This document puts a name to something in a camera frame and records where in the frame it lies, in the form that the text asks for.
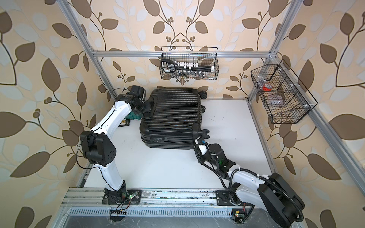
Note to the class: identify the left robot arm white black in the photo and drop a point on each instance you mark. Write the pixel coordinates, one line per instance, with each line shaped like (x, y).
(97, 147)

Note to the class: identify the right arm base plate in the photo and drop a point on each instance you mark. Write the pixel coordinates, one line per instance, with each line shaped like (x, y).
(225, 198)

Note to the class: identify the socket wrench set in basket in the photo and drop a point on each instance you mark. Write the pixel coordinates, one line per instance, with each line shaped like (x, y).
(173, 66)

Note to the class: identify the small box of brass bits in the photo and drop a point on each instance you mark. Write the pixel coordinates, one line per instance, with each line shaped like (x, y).
(124, 122)

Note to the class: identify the right wire basket black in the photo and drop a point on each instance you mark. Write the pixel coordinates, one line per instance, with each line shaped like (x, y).
(299, 101)

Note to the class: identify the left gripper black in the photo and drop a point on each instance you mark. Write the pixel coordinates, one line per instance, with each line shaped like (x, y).
(148, 108)

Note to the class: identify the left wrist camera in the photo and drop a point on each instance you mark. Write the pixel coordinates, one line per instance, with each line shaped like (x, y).
(137, 91)

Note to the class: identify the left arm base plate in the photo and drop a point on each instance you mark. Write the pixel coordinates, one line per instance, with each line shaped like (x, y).
(125, 196)

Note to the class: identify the red object in basket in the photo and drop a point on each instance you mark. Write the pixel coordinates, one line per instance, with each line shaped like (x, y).
(267, 87)

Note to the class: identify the back wire basket black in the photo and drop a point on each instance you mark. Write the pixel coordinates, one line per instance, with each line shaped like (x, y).
(206, 56)

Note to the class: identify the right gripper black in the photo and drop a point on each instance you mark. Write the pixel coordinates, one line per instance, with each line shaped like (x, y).
(199, 152)

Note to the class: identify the wire basket black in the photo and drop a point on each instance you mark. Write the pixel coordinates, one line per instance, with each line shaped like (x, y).
(206, 56)
(299, 101)

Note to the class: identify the aluminium frame rail front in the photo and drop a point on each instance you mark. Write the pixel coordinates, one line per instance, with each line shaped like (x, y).
(149, 197)

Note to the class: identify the black hard-shell suitcase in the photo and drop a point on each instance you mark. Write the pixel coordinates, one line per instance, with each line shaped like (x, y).
(175, 119)

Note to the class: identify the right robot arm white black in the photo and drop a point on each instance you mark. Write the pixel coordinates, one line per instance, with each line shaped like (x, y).
(268, 192)

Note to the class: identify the green plastic tool case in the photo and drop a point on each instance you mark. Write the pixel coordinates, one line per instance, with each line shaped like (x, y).
(134, 116)

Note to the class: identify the clear plastic bag in basket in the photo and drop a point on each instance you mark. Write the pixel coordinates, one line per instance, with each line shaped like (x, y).
(275, 100)

